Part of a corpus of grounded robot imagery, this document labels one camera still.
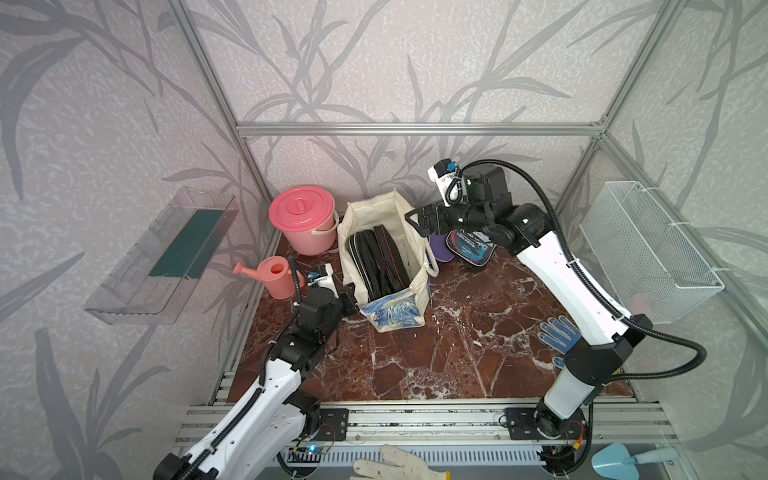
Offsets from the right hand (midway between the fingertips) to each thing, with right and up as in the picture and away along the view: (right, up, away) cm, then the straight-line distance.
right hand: (419, 209), depth 68 cm
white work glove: (-5, -59, 0) cm, 60 cm away
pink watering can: (-43, -18, +22) cm, 51 cm away
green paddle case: (-16, -10, +22) cm, 29 cm away
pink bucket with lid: (-35, 0, +27) cm, 44 cm away
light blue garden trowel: (+45, -58, 0) cm, 74 cm away
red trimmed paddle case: (-7, -13, +19) cm, 24 cm away
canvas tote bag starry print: (-5, -27, +13) cm, 30 cm away
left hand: (-16, -19, +10) cm, 27 cm away
